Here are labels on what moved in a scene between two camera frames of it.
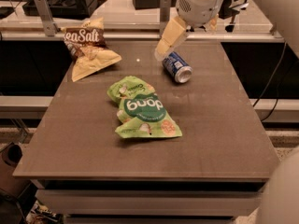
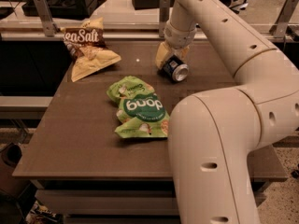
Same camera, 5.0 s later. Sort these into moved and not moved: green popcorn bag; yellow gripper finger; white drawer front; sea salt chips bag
Moved: yellow gripper finger
Not moved: sea salt chips bag; green popcorn bag; white drawer front
